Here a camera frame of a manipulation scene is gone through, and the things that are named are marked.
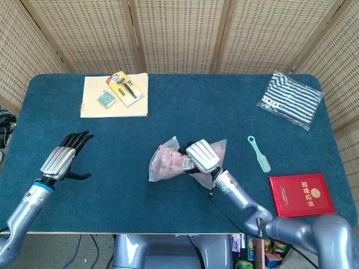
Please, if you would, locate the black cable on torso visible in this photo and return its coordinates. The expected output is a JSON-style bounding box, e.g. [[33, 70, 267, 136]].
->
[[187, 234, 203, 269]]

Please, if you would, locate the blue cable on floor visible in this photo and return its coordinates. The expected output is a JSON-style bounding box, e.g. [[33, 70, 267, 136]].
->
[[63, 234, 100, 269]]

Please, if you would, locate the mint green hairbrush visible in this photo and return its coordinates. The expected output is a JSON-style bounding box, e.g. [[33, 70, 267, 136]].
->
[[247, 135, 271, 173]]

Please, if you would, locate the yellow razor blister pack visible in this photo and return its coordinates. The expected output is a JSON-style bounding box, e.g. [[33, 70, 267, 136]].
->
[[105, 71, 145, 108]]

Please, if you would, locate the shelf with colourful packages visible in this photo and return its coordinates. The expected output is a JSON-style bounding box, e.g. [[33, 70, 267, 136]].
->
[[230, 234, 292, 269]]

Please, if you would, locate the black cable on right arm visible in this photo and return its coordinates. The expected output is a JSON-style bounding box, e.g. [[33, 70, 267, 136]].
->
[[209, 190, 319, 268]]

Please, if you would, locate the beige spiral notebook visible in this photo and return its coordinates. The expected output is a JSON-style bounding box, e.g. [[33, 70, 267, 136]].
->
[[79, 72, 149, 119]]

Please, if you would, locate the grey robot torso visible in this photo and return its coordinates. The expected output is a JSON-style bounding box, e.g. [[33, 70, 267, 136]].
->
[[112, 234, 234, 269]]

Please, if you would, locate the striped packaged garment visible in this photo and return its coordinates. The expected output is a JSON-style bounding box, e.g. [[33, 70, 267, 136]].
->
[[256, 70, 324, 132]]

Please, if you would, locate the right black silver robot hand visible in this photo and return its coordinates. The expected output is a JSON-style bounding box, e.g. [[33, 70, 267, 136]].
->
[[178, 139, 221, 175]]

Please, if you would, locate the small green white box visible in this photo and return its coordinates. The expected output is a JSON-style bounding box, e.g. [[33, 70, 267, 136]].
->
[[96, 90, 116, 108]]

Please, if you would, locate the blue felt table cover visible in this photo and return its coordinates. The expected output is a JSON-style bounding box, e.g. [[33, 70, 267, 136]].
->
[[0, 73, 357, 234]]

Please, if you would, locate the red certificate book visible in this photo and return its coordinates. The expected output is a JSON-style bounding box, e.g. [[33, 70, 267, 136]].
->
[[268, 172, 337, 219]]

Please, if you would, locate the cable clutter on floor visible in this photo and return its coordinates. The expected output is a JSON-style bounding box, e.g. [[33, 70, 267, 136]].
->
[[0, 105, 17, 163]]

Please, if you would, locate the woven wooden folding screen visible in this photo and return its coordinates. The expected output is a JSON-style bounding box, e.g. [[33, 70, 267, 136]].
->
[[0, 0, 359, 197]]

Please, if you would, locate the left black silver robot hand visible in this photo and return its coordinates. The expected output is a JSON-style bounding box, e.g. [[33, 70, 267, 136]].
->
[[40, 130, 95, 182]]

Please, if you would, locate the pink cloth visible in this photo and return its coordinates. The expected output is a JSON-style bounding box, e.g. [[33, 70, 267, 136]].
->
[[153, 141, 227, 180]]

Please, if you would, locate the clear plastic zip bag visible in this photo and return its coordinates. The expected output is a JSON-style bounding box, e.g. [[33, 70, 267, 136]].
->
[[148, 136, 228, 191]]

